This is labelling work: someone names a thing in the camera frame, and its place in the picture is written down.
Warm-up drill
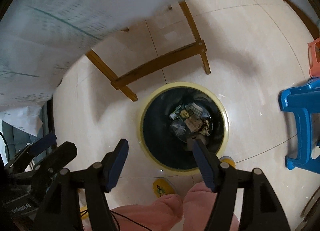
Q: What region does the blue plastic stool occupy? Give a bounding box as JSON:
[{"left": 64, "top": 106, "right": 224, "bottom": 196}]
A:
[{"left": 279, "top": 77, "right": 320, "bottom": 170}]

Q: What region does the black bin with yellow rim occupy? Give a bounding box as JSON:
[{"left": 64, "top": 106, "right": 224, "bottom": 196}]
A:
[{"left": 137, "top": 82, "right": 230, "bottom": 176}]

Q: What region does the yellow slipper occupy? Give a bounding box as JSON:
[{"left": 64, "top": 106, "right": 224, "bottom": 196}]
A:
[
  {"left": 153, "top": 178, "right": 177, "bottom": 198},
  {"left": 220, "top": 156, "right": 236, "bottom": 170}
]

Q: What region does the black gold snack wrapper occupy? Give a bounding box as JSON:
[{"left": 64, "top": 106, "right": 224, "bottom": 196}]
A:
[{"left": 200, "top": 118, "right": 213, "bottom": 136}]

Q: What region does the yellow-green packet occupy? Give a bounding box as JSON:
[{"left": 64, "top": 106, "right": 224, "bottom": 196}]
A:
[{"left": 170, "top": 106, "right": 191, "bottom": 121}]

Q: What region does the clear plastic wrapper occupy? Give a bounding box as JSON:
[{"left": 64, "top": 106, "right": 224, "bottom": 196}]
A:
[{"left": 171, "top": 121, "right": 187, "bottom": 136}]

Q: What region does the person's left leg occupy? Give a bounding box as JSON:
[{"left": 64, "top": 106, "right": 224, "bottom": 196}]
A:
[{"left": 110, "top": 194, "right": 184, "bottom": 231}]

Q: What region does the thin black cable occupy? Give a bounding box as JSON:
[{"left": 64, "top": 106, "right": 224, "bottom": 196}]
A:
[{"left": 110, "top": 210, "right": 150, "bottom": 231}]

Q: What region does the pink plastic stool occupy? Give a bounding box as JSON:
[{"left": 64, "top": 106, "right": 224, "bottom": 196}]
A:
[{"left": 307, "top": 37, "right": 320, "bottom": 77}]

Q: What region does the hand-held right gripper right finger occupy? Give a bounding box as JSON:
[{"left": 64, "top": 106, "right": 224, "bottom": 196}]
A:
[{"left": 193, "top": 139, "right": 290, "bottom": 231}]

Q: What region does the grey checked paper cup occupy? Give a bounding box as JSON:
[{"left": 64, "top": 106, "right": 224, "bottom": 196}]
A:
[{"left": 190, "top": 103, "right": 203, "bottom": 117}]

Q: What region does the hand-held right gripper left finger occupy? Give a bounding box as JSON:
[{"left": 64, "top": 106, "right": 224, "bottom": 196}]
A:
[{"left": 35, "top": 139, "right": 129, "bottom": 231}]

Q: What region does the dark teal sofa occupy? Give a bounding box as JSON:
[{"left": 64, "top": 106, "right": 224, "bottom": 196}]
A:
[{"left": 0, "top": 118, "right": 54, "bottom": 166}]

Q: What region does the table with tree-print cloth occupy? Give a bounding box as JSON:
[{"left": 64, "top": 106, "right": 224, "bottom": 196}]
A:
[{"left": 0, "top": 0, "right": 250, "bottom": 137}]

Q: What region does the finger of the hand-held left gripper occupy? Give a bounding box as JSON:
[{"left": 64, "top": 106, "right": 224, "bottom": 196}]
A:
[
  {"left": 5, "top": 132, "right": 57, "bottom": 169},
  {"left": 32, "top": 142, "right": 78, "bottom": 179}
]

